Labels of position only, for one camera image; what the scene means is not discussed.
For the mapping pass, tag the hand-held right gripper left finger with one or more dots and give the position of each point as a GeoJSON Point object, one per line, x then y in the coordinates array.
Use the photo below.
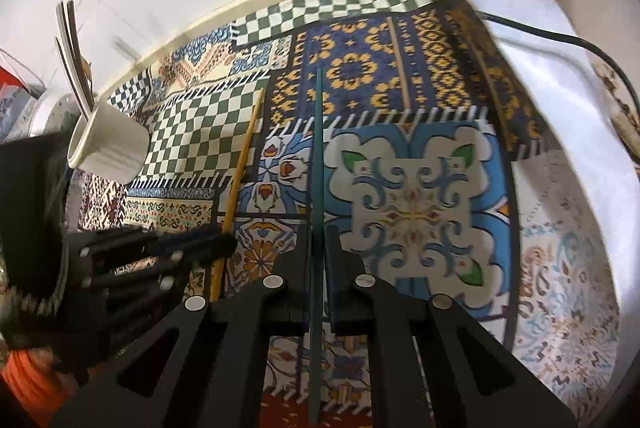
{"type": "Point", "coordinates": [297, 278]}

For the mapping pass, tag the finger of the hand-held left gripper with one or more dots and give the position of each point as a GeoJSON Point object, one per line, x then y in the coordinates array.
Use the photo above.
{"type": "Point", "coordinates": [145, 280]}
{"type": "Point", "coordinates": [200, 240]}

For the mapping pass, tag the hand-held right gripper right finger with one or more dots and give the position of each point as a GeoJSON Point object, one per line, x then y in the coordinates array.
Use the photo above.
{"type": "Point", "coordinates": [340, 278]}

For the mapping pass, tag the yellow chopstick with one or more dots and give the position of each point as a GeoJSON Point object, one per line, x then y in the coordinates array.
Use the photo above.
{"type": "Point", "coordinates": [240, 178]}

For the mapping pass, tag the white cup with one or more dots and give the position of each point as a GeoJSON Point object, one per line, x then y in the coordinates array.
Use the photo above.
{"type": "Point", "coordinates": [107, 148]}

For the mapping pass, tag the dark green chopstick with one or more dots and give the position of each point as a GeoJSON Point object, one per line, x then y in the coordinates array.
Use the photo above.
{"type": "Point", "coordinates": [317, 158]}

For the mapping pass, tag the white chopstick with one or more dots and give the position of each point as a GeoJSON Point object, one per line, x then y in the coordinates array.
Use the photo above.
{"type": "Point", "coordinates": [70, 48]}

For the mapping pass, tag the colourful patterned blanket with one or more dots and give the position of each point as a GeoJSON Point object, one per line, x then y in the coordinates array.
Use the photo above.
{"type": "Point", "coordinates": [415, 208]}

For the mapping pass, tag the clear jar with white lid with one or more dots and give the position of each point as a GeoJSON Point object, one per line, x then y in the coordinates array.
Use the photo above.
{"type": "Point", "coordinates": [45, 108]}

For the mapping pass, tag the red packet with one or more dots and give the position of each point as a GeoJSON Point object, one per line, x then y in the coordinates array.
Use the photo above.
{"type": "Point", "coordinates": [9, 88]}

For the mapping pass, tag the paisley printed white sheet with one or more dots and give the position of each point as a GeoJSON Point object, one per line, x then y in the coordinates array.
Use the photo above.
{"type": "Point", "coordinates": [565, 268]}

